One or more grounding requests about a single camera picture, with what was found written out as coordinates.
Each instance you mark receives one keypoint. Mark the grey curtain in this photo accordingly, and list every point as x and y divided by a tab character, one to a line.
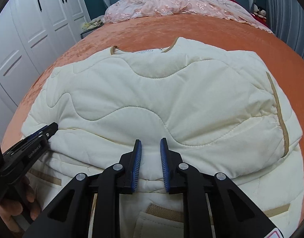
286	12

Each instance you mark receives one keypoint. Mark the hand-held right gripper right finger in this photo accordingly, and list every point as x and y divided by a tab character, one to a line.
164	163

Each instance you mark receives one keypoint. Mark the plush toy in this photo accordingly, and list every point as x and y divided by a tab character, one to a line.
259	12

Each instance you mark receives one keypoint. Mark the orange bedspread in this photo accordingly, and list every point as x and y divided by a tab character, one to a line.
216	29

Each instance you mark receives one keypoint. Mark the person's left hand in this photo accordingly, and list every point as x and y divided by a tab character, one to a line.
33	203

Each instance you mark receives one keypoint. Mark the cream quilted jacket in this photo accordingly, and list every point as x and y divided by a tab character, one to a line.
152	91

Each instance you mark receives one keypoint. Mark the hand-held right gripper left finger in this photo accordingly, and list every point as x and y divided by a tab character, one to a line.
137	168

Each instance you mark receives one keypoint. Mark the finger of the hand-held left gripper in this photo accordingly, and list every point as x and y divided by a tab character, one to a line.
46	132

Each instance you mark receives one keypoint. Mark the pink lace blanket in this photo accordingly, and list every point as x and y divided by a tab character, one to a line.
167	7

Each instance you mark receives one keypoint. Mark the dark nightstand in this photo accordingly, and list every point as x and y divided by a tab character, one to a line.
87	32

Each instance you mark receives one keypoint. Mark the white wardrobe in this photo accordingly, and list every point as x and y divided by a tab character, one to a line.
30	42

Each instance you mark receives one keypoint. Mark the yellowish clutter on nightstand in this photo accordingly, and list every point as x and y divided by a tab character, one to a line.
92	24

